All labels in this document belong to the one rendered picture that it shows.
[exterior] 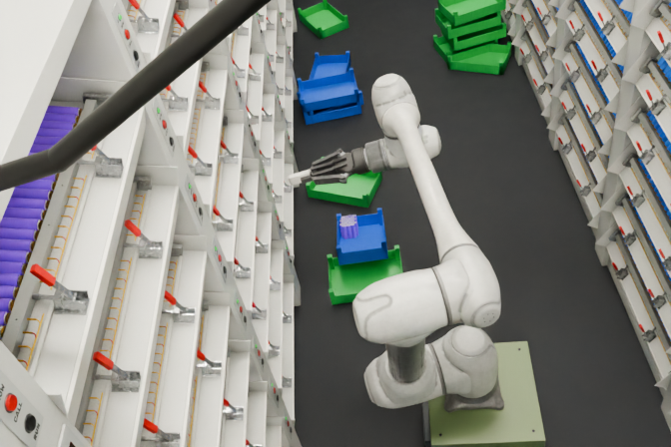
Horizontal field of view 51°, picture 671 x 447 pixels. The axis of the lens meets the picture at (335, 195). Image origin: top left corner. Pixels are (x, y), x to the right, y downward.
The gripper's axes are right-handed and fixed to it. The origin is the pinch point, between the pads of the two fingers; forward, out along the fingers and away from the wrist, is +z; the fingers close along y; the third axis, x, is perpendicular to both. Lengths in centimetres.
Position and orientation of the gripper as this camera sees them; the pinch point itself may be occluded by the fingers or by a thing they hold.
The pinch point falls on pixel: (301, 177)
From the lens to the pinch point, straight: 204.2
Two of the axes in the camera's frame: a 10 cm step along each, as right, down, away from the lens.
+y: -0.6, -7.0, 7.1
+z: -9.5, 2.5, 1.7
